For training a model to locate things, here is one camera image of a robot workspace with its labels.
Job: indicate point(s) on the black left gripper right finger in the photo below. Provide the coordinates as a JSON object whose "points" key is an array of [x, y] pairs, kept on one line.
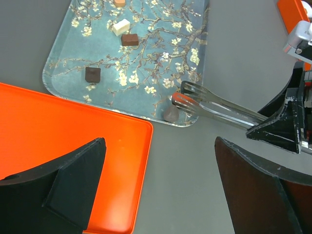
{"points": [[263, 197]]}

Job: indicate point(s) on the blue floral serving tray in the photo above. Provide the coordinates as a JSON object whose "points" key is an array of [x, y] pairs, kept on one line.
{"points": [[134, 80]]}

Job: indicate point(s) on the brown block chocolate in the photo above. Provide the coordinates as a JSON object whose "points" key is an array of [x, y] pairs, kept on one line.
{"points": [[129, 40]]}

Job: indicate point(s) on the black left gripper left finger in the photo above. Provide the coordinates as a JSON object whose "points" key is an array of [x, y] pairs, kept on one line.
{"points": [[56, 197]]}

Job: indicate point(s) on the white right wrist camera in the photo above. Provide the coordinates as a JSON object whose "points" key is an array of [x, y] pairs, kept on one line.
{"points": [[299, 42]]}

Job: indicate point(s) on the white block chocolate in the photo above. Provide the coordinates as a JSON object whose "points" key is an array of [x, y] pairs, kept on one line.
{"points": [[121, 27]]}

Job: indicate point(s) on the dark truffle chocolate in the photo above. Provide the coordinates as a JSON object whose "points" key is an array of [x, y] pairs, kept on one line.
{"points": [[171, 114]]}

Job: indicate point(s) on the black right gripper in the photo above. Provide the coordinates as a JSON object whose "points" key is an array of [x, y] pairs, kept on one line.
{"points": [[288, 126]]}

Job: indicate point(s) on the metal serving tongs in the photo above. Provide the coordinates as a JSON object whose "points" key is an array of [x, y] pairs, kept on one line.
{"points": [[198, 101]]}

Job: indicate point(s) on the orange chocolate box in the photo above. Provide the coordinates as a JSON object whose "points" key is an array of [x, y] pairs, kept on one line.
{"points": [[294, 11]]}

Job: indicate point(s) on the dark square chocolate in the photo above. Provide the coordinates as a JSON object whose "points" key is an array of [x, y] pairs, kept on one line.
{"points": [[92, 74]]}

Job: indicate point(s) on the orange caramel chocolate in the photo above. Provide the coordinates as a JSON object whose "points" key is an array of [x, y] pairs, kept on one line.
{"points": [[119, 3]]}

